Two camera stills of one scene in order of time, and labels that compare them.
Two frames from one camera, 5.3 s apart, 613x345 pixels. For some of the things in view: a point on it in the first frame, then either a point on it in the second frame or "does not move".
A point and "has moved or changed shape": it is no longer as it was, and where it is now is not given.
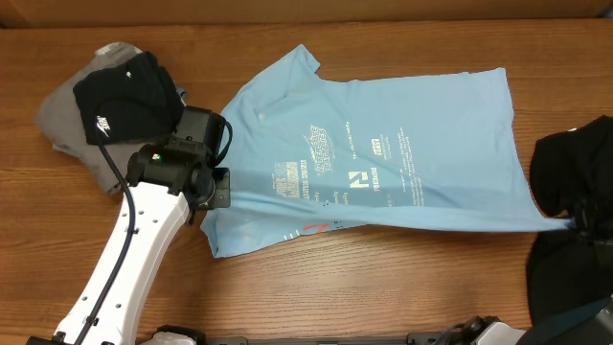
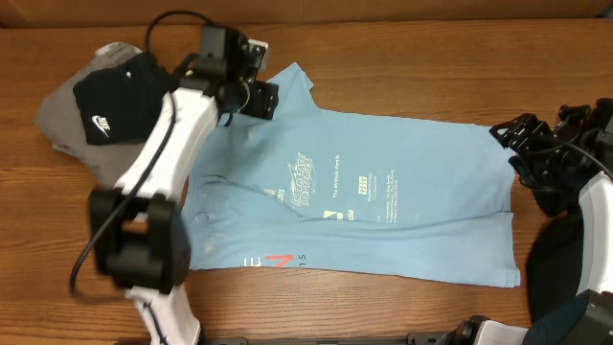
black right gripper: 585,223 to 536,129
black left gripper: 222,195 to 263,98
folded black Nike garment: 133,101 does not move
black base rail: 421,339 does not move
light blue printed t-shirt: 311,150 has moved or changed shape
